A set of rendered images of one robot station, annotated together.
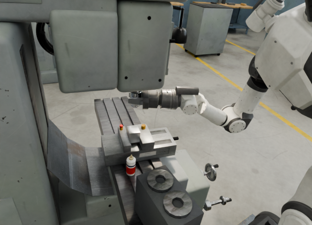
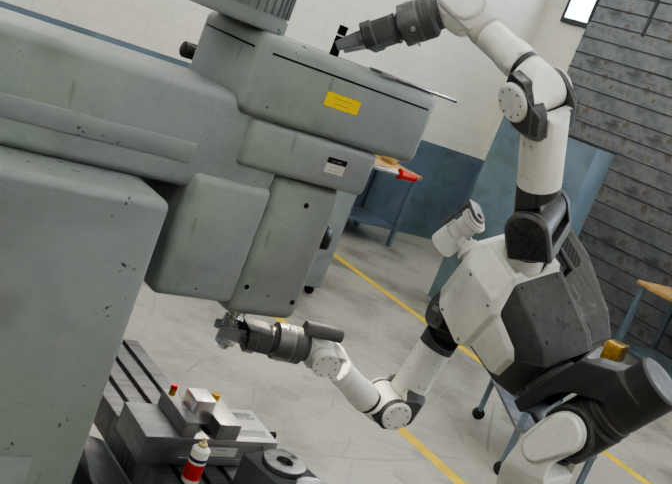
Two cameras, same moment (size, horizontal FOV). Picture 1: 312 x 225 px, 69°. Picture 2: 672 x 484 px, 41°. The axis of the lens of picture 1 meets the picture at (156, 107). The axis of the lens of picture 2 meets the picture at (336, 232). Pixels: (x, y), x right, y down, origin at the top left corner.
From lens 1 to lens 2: 116 cm
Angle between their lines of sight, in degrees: 25
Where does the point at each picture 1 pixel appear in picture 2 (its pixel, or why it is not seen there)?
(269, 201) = not seen: outside the picture
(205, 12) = not seen: hidden behind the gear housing
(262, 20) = (454, 241)
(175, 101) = (302, 347)
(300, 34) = (499, 271)
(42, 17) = (182, 179)
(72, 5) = (222, 172)
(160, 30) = (314, 226)
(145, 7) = (305, 191)
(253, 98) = (428, 365)
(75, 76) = (185, 267)
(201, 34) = not seen: hidden behind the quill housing
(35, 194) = (65, 462)
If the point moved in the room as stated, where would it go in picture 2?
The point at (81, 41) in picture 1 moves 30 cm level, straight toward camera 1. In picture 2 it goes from (215, 219) to (283, 282)
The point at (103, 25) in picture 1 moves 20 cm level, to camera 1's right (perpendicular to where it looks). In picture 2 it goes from (250, 204) to (341, 234)
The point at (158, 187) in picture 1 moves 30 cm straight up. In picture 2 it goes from (285, 469) to (340, 333)
